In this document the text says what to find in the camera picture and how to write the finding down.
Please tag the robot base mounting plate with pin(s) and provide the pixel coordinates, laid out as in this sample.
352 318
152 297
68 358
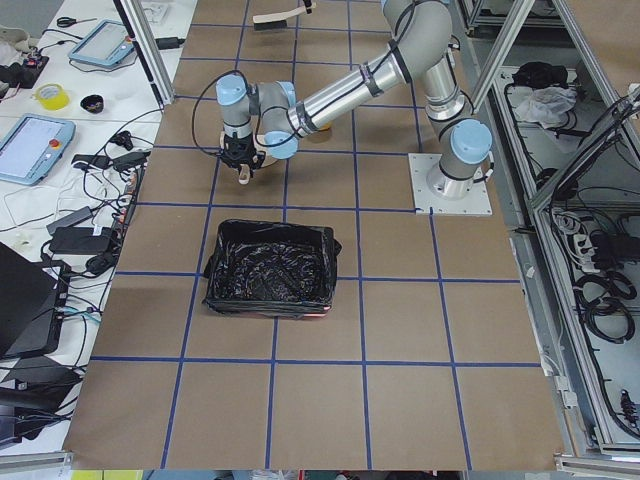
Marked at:
436 194

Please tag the white crumpled cloth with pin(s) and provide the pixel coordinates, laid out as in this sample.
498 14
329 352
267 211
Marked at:
548 107

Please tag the bin with black bag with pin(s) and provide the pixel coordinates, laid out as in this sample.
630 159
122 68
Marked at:
272 269

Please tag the yellow tape roll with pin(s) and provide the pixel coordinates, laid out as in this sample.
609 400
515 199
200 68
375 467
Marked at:
52 97

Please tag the blue teach pendant near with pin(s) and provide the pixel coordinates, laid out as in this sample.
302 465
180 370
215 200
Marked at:
33 146

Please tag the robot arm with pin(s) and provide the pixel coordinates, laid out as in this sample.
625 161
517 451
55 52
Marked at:
267 119

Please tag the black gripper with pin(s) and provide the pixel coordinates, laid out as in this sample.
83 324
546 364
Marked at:
234 151

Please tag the black power strip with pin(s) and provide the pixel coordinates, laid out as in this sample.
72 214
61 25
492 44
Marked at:
127 201

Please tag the aluminium frame post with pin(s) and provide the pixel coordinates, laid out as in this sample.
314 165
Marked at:
134 19

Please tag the aluminium side frame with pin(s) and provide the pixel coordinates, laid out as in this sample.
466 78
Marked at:
575 214

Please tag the blue teach pendant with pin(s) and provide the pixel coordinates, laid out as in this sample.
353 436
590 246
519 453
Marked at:
33 146
106 45

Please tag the black scissors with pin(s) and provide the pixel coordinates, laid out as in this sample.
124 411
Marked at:
67 22

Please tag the blue teach pendant far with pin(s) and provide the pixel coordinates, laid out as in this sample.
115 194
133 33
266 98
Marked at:
106 45

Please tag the white hand brush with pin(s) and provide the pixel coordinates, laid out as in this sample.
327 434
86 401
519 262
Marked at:
277 20

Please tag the black laptop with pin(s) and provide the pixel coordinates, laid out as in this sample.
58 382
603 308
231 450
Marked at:
32 297

